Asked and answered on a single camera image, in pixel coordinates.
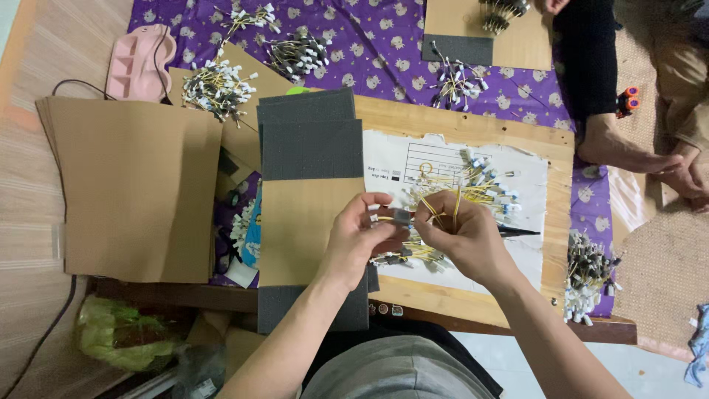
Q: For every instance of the person's left hand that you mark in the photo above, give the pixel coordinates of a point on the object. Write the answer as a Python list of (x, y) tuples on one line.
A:
[(349, 249)]

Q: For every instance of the clear plastic bag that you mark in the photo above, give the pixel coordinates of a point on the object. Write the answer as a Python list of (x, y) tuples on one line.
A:
[(202, 371)]

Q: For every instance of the brown cardboard sheet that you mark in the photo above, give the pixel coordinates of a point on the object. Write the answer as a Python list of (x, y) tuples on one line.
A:
[(243, 141)]

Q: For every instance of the person's grey shorts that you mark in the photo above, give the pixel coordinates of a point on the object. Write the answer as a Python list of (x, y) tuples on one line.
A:
[(399, 371)]

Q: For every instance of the stack of plain brown cardboard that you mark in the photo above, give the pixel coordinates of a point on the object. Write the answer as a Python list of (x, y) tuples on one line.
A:
[(138, 188)]

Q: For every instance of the blue and white packet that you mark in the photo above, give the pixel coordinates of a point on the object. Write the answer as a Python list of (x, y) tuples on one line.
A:
[(253, 233)]

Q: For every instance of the small green object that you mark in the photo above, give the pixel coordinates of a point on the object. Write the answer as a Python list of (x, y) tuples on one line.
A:
[(298, 90)]

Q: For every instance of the black pen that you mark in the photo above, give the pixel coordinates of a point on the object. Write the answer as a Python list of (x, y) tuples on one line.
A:
[(518, 233)]

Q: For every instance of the green plastic bag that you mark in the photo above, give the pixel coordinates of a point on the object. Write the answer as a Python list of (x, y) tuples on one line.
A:
[(124, 335)]

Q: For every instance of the pink plastic tray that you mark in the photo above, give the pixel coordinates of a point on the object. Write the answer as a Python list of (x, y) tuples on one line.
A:
[(130, 66)]

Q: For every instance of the blue cloth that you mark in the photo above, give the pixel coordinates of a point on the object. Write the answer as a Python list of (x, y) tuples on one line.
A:
[(699, 343)]

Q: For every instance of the brown cardboard box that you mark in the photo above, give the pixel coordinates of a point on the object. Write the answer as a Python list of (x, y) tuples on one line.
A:
[(238, 346)]

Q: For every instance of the purple patterned cloth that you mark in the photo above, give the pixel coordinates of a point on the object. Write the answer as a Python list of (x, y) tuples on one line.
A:
[(376, 66)]

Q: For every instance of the stack of foam-edged cardboard sheets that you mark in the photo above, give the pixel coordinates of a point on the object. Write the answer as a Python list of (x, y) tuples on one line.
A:
[(310, 155)]

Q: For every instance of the person's right hand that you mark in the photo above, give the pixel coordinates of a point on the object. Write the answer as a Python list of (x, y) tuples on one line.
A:
[(471, 244)]

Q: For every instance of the woven straw mat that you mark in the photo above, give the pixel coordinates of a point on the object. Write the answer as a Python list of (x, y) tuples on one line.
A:
[(659, 271)]

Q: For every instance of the orange and black toy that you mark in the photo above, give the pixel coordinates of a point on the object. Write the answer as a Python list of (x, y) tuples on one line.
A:
[(627, 101)]

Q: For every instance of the wooden low table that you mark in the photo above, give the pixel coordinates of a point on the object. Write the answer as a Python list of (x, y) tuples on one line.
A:
[(443, 119)]

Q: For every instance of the white printed paper sheet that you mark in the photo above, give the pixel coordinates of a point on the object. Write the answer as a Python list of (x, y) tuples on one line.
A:
[(387, 160)]

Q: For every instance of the cardboard sheet with foam strip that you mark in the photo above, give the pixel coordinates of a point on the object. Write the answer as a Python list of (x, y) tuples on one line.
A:
[(520, 47)]

